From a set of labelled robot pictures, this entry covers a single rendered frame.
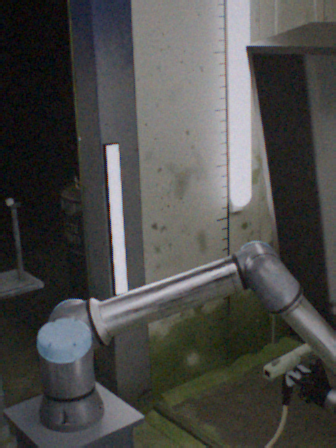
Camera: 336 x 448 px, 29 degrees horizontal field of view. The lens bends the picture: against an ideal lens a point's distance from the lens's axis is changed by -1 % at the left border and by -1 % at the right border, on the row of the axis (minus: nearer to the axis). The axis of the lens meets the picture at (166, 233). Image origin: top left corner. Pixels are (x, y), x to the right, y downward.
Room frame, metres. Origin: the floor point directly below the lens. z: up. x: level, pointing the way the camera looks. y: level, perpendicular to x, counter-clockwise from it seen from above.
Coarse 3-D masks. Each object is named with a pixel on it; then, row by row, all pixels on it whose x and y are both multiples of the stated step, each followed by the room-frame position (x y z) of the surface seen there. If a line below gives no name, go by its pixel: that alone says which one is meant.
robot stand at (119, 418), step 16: (96, 384) 1.80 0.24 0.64; (32, 400) 1.72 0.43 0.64; (112, 400) 1.71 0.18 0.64; (16, 416) 1.63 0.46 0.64; (32, 416) 1.63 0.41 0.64; (112, 416) 1.62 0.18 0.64; (128, 416) 1.62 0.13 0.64; (16, 432) 1.63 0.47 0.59; (32, 432) 1.55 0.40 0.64; (48, 432) 1.55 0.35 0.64; (80, 432) 1.55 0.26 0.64; (96, 432) 1.54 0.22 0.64; (112, 432) 1.54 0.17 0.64; (128, 432) 1.59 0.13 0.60
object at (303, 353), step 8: (304, 344) 2.15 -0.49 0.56; (296, 352) 2.11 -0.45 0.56; (304, 352) 2.10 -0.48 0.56; (312, 352) 2.12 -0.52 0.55; (280, 360) 2.05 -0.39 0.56; (288, 360) 2.05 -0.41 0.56; (296, 360) 2.07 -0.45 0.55; (304, 360) 2.10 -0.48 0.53; (264, 368) 2.02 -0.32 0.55; (272, 368) 2.01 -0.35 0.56; (280, 368) 2.01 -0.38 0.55; (288, 368) 2.04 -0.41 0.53; (264, 376) 2.02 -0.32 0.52; (272, 376) 1.99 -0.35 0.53; (288, 392) 2.07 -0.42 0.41; (288, 400) 2.08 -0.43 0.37
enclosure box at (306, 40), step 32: (288, 32) 2.36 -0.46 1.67; (320, 32) 2.25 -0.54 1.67; (256, 64) 2.30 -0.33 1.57; (288, 64) 2.41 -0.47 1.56; (320, 64) 2.48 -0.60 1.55; (256, 96) 2.28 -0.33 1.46; (288, 96) 2.41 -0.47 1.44; (320, 96) 2.51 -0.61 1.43; (288, 128) 2.41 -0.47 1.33; (320, 128) 2.53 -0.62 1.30; (288, 160) 2.41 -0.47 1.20; (320, 160) 2.53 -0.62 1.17; (288, 192) 2.42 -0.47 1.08; (320, 192) 2.54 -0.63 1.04; (288, 224) 2.42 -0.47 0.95; (320, 224) 2.55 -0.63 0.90; (288, 256) 2.42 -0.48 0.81; (320, 256) 2.55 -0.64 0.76; (320, 288) 2.56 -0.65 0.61
